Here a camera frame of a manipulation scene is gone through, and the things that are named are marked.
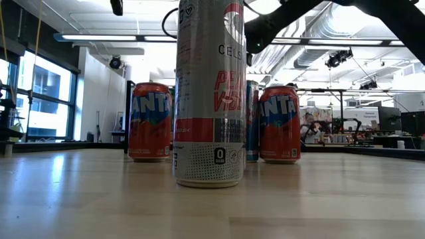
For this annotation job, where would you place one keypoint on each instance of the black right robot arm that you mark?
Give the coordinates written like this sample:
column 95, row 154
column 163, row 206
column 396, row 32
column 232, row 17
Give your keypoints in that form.
column 398, row 20

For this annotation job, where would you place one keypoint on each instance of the white Celsius peach can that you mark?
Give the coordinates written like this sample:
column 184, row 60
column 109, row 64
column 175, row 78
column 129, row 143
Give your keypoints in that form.
column 206, row 99

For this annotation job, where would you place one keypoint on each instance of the black computer monitor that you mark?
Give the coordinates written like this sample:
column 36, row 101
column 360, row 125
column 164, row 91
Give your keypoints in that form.
column 413, row 123
column 389, row 117

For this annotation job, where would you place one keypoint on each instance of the person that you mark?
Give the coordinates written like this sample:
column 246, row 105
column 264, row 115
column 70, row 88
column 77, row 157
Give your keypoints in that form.
column 308, row 127

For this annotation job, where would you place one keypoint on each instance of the large glass window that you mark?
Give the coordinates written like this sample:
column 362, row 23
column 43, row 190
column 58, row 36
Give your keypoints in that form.
column 50, row 116

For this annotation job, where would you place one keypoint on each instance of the black metal rack frame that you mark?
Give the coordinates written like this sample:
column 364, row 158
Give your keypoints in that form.
column 127, row 116

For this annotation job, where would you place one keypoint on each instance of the black storage rack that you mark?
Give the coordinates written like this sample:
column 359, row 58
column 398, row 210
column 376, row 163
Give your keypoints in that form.
column 6, row 116

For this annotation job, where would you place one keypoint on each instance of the black ceiling track spotlight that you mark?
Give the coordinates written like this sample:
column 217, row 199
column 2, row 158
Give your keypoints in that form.
column 368, row 85
column 338, row 58
column 115, row 62

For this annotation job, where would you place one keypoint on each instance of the silver blue Red Bull can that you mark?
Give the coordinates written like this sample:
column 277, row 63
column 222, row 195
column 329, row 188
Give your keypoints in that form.
column 253, row 126

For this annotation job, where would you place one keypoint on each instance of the orange red Fanta can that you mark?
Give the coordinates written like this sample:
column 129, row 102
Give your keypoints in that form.
column 280, row 132
column 149, row 132

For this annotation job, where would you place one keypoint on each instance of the long ceiling light strip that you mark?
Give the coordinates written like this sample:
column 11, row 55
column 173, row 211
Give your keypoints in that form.
column 99, row 37
column 348, row 42

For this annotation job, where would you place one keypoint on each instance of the white cup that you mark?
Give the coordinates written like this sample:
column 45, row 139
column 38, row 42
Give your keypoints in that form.
column 400, row 144

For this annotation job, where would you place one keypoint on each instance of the silver ventilation duct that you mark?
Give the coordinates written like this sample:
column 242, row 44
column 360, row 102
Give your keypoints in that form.
column 312, row 56

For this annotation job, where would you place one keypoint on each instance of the black background gantry frame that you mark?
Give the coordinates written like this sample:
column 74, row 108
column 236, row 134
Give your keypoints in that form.
column 341, row 106

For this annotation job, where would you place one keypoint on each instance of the black metal rig frame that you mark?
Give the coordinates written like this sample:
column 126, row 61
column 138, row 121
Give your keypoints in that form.
column 50, row 147

